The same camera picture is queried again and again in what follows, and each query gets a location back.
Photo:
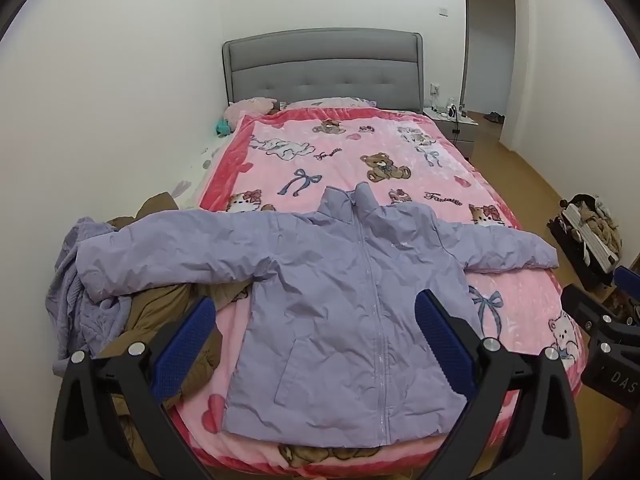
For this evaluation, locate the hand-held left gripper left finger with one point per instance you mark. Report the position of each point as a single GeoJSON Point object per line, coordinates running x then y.
{"type": "Point", "coordinates": [187, 340]}

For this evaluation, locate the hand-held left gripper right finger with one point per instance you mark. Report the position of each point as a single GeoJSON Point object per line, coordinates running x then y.
{"type": "Point", "coordinates": [442, 340]}

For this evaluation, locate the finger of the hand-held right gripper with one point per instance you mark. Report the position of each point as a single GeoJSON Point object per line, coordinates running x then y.
{"type": "Point", "coordinates": [629, 281]}
{"type": "Point", "coordinates": [580, 300]}

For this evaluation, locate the lavender padded jacket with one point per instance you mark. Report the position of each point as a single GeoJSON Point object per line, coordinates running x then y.
{"type": "Point", "coordinates": [325, 280]}

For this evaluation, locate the brown coat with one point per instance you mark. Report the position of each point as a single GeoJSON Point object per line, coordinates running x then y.
{"type": "Point", "coordinates": [160, 310]}

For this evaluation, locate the open bag of items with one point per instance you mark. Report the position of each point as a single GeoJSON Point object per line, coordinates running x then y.
{"type": "Point", "coordinates": [585, 240]}

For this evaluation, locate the lavender knitted sweater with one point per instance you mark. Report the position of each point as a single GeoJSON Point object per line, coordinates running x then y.
{"type": "Point", "coordinates": [85, 320]}

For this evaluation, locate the white printed bedsheet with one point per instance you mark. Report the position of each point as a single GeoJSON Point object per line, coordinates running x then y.
{"type": "Point", "coordinates": [205, 165]}

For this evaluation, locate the pair of dark shoes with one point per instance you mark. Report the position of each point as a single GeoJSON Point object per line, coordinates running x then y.
{"type": "Point", "coordinates": [494, 117]}

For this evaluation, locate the grey nightstand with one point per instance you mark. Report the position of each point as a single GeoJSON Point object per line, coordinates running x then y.
{"type": "Point", "coordinates": [462, 132]}

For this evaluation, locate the pink printed blanket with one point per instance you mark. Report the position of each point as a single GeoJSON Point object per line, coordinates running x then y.
{"type": "Point", "coordinates": [350, 150]}

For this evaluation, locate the teal plush toy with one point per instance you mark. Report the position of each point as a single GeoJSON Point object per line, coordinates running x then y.
{"type": "Point", "coordinates": [222, 126]}

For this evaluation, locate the black and white bedside gadget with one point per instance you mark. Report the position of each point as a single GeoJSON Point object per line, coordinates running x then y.
{"type": "Point", "coordinates": [453, 111]}

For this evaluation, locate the grey upholstered bed headboard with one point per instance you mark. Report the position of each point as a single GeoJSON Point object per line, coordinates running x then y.
{"type": "Point", "coordinates": [320, 67]}

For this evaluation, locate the white door frame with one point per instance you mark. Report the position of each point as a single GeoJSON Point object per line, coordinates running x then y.
{"type": "Point", "coordinates": [466, 35]}

